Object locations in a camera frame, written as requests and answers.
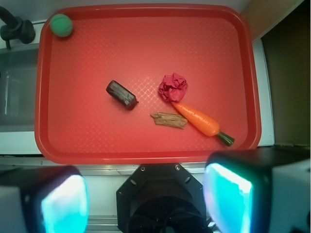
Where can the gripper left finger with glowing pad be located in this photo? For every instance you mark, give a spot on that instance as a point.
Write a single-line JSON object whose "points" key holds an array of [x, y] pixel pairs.
{"points": [[52, 199]]}

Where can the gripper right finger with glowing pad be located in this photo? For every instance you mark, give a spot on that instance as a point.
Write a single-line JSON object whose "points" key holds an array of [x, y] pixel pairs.
{"points": [[264, 190]]}

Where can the orange toy carrot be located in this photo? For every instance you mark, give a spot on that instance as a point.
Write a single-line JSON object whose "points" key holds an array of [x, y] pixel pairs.
{"points": [[203, 123]]}

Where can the brown wood piece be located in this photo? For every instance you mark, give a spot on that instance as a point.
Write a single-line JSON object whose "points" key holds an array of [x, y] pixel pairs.
{"points": [[170, 120]]}

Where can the red plastic tray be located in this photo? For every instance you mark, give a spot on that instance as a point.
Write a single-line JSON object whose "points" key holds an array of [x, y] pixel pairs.
{"points": [[78, 122]]}

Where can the metal sink basin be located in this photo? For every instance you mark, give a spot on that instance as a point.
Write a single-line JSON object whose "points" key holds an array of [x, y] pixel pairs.
{"points": [[18, 70]]}

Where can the crumpled red paper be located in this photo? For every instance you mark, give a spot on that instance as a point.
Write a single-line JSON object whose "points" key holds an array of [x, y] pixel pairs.
{"points": [[173, 87]]}

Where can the green ball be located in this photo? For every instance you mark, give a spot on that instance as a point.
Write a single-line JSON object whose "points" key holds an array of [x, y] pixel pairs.
{"points": [[61, 25]]}

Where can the black octagonal mount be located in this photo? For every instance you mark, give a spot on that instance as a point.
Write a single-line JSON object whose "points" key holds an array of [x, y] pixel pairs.
{"points": [[161, 198]]}

